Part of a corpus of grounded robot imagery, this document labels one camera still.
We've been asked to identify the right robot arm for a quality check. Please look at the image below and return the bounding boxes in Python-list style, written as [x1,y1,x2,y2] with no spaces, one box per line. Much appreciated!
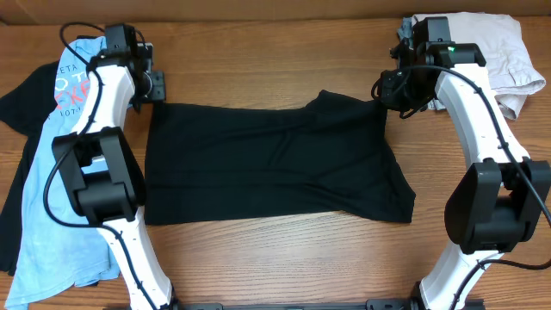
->
[367,17,550,310]

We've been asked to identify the light blue t-shirt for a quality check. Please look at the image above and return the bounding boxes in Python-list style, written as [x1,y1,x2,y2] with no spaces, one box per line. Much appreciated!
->
[3,35,134,310]

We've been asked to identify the folded blue jeans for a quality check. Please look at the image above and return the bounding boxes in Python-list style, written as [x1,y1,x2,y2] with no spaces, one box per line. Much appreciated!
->
[396,17,444,112]

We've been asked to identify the beige folded shorts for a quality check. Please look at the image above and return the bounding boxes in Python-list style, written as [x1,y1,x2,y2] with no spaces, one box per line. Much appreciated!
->
[411,11,547,121]

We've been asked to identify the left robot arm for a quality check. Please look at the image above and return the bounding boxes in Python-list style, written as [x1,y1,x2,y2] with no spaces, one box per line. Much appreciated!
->
[47,23,178,309]

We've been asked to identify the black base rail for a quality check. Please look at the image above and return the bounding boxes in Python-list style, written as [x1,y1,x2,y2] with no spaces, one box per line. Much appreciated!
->
[102,298,487,310]

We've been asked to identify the black t-shirt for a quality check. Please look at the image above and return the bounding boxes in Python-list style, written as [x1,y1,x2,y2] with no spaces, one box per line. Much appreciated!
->
[145,90,416,226]
[0,34,108,276]

